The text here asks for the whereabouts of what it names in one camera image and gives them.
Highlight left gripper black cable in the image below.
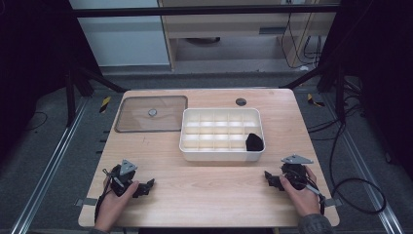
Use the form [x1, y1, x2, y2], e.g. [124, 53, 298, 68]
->
[93, 184, 112, 225]

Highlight black metal stand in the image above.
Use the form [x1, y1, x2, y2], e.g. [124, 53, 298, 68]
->
[63, 62, 130, 129]
[284, 59, 349, 125]

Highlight aluminium floor rail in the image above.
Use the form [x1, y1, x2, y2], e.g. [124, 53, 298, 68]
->
[323, 93, 404, 234]
[9, 97, 90, 234]

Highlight black sock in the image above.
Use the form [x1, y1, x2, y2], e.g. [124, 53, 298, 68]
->
[244, 132, 265, 152]

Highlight hanging black cables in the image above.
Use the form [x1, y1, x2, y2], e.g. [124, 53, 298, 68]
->
[280, 12, 323, 70]

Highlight white cabinet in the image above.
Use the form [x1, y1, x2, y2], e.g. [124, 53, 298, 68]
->
[68, 0, 171, 68]

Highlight person's left hand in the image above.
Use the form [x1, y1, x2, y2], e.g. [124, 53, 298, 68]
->
[93, 175, 141, 233]

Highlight grey tape strip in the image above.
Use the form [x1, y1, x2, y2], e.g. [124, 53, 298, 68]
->
[74, 197, 98, 208]
[324, 197, 344, 209]

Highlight transparent box lid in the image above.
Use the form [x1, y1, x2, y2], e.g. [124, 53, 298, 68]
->
[113, 95, 189, 134]

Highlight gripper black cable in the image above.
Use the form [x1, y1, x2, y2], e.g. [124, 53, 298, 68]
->
[304, 180, 327, 216]
[93, 184, 112, 225]

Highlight person's right hand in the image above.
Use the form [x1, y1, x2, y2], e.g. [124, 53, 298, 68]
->
[279, 165, 321, 217]

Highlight black horizontal frame bar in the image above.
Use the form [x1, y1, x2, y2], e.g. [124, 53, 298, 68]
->
[71, 4, 343, 19]

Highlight light wooden desk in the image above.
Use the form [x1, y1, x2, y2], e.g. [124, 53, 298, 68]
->
[157, 0, 343, 71]

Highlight white divided storage box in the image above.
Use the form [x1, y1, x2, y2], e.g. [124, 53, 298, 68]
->
[178, 107, 266, 163]

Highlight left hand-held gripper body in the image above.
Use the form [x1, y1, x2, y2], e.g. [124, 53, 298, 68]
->
[102, 158, 139, 198]

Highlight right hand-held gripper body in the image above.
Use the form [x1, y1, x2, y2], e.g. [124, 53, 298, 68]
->
[279, 154, 315, 191]

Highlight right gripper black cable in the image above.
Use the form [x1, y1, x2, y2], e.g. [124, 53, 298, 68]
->
[304, 180, 327, 216]

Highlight yellow black tape piece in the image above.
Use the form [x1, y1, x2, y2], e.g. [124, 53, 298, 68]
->
[306, 93, 326, 108]
[98, 96, 112, 114]

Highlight thin black floor cable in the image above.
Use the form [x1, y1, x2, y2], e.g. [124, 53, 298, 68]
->
[19, 110, 50, 135]

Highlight thick black floor cable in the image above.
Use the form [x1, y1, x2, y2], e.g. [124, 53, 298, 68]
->
[328, 121, 388, 215]

